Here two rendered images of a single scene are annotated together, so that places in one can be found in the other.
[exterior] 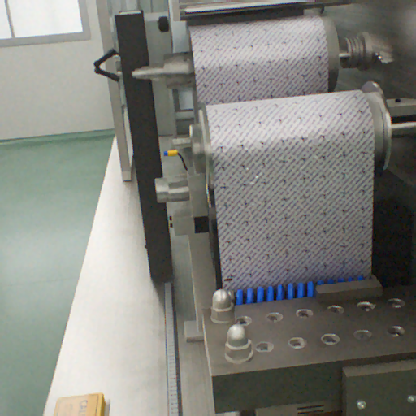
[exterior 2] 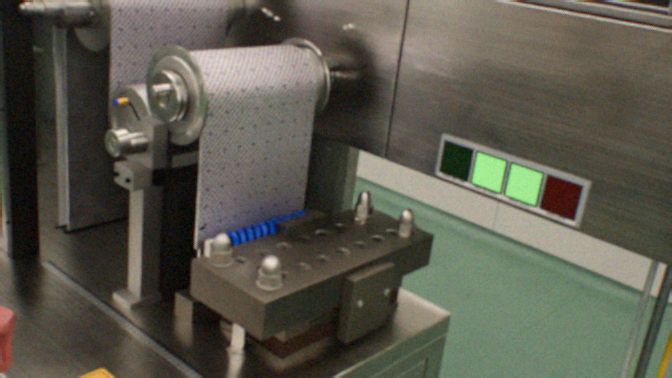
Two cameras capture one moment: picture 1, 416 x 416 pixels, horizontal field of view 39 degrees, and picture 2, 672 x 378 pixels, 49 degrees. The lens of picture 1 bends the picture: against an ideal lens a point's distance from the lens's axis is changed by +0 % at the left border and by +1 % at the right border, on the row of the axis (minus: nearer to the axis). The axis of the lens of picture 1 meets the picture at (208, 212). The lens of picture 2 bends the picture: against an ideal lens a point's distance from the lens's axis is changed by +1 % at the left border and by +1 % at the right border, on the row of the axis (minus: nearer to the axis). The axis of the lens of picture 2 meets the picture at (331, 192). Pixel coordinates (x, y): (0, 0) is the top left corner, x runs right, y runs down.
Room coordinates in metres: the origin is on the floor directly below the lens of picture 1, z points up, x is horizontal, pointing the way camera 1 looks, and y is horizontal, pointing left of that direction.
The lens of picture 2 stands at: (-0.05, 0.60, 1.53)
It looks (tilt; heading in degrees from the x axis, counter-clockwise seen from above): 21 degrees down; 313
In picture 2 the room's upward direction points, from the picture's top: 7 degrees clockwise
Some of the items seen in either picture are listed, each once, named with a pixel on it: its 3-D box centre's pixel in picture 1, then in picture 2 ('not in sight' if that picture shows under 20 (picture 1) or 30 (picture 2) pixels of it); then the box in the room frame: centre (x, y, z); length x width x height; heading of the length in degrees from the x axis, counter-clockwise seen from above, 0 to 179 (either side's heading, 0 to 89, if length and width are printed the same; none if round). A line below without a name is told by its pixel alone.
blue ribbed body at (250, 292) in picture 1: (303, 292); (263, 232); (0.78, -0.13, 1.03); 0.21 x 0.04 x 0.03; 93
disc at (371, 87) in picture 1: (371, 130); (297, 81); (0.87, -0.26, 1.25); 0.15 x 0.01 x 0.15; 3
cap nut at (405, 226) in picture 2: not in sight; (406, 220); (0.65, -0.34, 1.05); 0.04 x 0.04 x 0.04
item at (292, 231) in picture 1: (296, 236); (256, 179); (0.80, -0.13, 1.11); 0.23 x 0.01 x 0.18; 93
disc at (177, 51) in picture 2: (206, 148); (176, 95); (0.86, -0.01, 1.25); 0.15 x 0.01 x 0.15; 3
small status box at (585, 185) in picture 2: not in sight; (506, 178); (0.49, -0.35, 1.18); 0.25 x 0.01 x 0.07; 3
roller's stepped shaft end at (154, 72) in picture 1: (148, 73); (38, 8); (1.10, 0.09, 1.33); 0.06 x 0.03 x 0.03; 93
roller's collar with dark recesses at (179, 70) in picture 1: (180, 70); (74, 8); (1.11, 0.03, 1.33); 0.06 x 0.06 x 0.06; 3
